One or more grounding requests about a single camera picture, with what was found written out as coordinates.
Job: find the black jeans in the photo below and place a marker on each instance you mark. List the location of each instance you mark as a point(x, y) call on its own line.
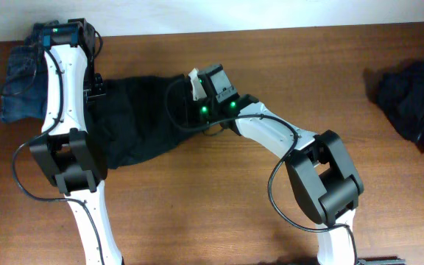
point(131, 124)

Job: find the dark navy crumpled garment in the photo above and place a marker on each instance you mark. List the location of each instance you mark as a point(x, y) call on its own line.
point(400, 95)

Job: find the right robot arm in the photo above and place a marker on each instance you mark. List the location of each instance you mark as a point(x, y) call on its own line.
point(324, 180)

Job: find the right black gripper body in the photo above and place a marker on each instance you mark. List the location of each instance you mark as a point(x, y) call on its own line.
point(208, 106)

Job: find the folded blue denim jeans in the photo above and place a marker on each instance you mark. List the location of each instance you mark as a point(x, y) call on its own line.
point(24, 92)

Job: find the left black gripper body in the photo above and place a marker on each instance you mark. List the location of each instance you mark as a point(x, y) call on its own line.
point(96, 85)

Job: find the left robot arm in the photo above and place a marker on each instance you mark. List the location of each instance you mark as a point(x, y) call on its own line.
point(65, 152)

